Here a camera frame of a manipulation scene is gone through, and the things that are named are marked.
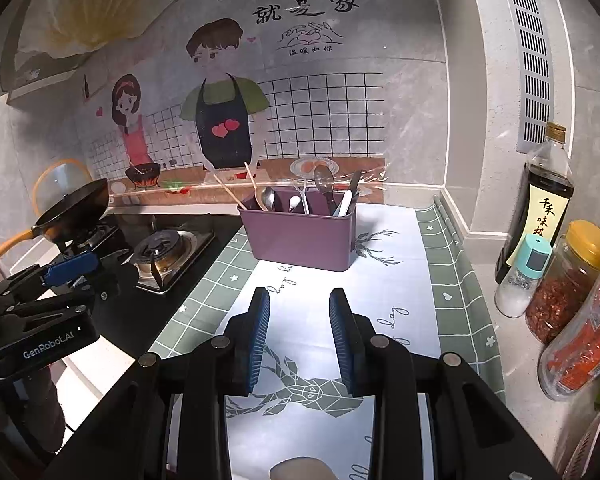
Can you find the yellow-lidded chili flake jar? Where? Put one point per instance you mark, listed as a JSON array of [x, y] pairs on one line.
[[560, 295]]

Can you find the grey steel spoon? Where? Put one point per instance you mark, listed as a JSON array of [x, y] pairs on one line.
[[324, 177]]

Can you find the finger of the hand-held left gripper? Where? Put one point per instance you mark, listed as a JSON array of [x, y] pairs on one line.
[[117, 277], [72, 267]]

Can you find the grey range hood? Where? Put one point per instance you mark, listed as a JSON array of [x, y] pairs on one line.
[[35, 75]]

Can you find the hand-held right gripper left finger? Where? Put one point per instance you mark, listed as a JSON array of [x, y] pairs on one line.
[[259, 345]]

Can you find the person's left forearm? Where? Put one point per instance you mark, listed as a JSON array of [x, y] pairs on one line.
[[25, 410]]

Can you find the black burner pan support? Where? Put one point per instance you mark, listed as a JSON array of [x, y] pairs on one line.
[[100, 241]]

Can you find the dark soy sauce bottle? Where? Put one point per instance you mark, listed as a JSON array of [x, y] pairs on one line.
[[542, 180]]

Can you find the teal-capped salt shaker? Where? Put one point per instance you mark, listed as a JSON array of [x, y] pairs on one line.
[[522, 285]]

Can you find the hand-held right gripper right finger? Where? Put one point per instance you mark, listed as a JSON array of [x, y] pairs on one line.
[[340, 345]]

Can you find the orange-rimmed glass lid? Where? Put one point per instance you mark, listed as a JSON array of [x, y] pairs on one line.
[[60, 172]]

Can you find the cartoon couple wall poster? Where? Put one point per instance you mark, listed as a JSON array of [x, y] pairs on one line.
[[290, 60]]

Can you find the light blue plastic spoon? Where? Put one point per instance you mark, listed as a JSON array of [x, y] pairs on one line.
[[344, 204]]

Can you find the purple plastic utensil box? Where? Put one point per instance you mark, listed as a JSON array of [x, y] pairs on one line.
[[300, 240]]

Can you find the gas stove burner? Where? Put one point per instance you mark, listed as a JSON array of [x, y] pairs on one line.
[[172, 260]]

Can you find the black glass gas stove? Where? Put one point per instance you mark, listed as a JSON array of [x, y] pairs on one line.
[[145, 310]]

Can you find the green checked white tablecloth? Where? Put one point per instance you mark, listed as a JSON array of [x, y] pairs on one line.
[[450, 270]]

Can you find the white ball-tipped metal pick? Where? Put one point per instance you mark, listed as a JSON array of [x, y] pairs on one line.
[[294, 203]]

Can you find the white vent grille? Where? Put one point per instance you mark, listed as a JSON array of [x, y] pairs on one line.
[[530, 65]]

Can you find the wooden chopstick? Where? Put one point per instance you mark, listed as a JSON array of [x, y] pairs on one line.
[[251, 177], [230, 192]]

